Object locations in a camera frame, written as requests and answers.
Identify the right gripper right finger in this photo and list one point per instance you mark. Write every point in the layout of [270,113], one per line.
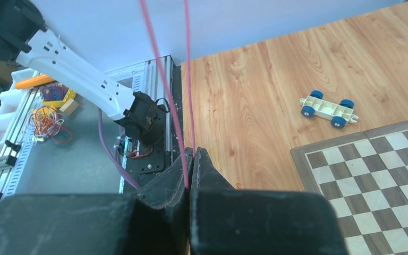
[226,220]

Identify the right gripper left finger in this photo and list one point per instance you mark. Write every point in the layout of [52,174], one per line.
[152,220]

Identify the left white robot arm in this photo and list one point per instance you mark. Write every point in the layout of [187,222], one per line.
[26,39]

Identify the white toy car chassis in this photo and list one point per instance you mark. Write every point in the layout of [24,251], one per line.
[339,114]

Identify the yellow toy brick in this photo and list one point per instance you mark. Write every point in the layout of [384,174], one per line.
[56,94]

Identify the wooden chessboard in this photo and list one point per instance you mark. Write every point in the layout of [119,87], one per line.
[365,178]

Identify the orange marker pen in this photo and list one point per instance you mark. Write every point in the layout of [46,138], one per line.
[33,82]

